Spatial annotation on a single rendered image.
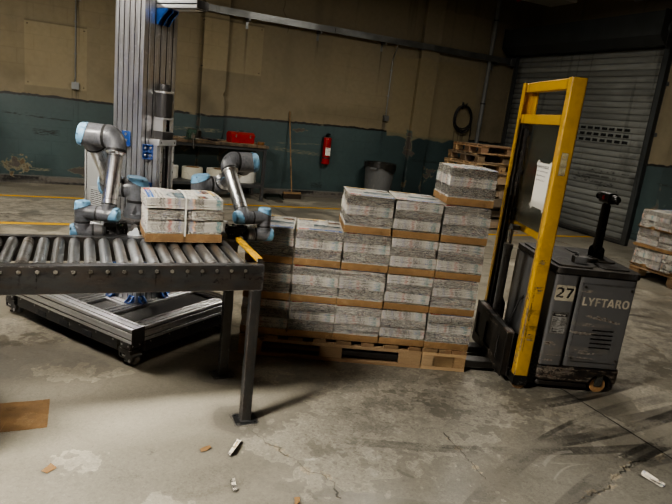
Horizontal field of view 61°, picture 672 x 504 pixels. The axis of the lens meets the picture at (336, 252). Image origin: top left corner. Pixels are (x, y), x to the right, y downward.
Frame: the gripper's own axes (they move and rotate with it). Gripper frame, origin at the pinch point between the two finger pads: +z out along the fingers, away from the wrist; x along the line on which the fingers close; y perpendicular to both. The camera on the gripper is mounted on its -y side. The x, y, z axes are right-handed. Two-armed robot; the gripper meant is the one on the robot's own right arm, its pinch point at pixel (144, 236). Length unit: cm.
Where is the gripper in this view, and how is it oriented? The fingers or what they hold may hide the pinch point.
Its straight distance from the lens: 317.1
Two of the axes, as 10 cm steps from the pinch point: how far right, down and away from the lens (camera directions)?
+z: 9.1, 0.1, 4.1
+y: 1.1, -9.7, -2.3
